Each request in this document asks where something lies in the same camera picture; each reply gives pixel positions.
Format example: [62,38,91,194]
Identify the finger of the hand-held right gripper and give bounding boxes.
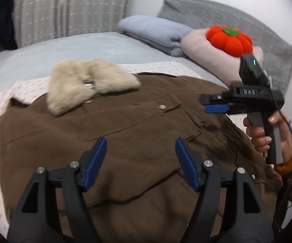
[204,105,231,114]
[199,94,234,106]

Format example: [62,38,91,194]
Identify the folded light blue blanket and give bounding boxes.
[116,15,195,58]

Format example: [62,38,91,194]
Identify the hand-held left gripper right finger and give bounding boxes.
[175,137,275,243]

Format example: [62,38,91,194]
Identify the orange pumpkin plush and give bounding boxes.
[205,25,253,56]

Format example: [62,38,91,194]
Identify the pink pillow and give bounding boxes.
[181,29,264,84]

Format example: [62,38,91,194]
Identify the bed with grey sheet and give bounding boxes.
[0,32,228,97]

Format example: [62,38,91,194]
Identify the grey patterned curtain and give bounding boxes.
[11,0,137,48]

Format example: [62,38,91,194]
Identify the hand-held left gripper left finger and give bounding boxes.
[7,137,107,243]

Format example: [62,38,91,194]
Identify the grey quilted pillow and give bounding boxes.
[157,0,292,95]

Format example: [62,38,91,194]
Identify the person's right hand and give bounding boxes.
[243,111,292,163]

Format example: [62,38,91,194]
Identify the dark hanging clothes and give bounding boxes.
[0,0,19,56]

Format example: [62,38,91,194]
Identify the brown coat with fur collar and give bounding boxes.
[0,59,283,243]

